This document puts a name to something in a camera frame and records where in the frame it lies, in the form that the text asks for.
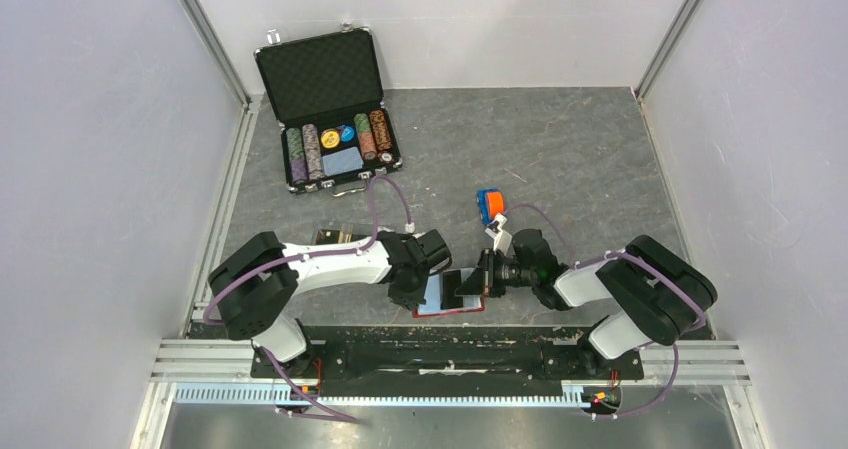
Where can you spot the blue card deck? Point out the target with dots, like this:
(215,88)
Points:
(342,161)

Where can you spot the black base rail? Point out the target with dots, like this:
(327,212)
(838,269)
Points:
(450,361)

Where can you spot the black poker chip case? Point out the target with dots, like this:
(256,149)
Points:
(324,82)

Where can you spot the blue orange tape dispenser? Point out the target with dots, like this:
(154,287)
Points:
(491,203)

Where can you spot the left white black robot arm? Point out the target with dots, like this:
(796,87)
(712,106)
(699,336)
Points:
(251,289)

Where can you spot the red leather card holder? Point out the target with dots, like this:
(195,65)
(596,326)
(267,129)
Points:
(440,298)

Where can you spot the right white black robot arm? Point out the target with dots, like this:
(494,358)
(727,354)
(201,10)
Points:
(660,296)

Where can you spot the yellow poker chip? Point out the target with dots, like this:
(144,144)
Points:
(330,138)

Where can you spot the blue poker chip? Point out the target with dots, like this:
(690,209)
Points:
(346,133)

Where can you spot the clear box with black cards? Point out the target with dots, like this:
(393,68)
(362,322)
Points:
(333,233)

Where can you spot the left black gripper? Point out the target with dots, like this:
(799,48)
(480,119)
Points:
(411,300)

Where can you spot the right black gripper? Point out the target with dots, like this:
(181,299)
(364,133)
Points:
(474,286)

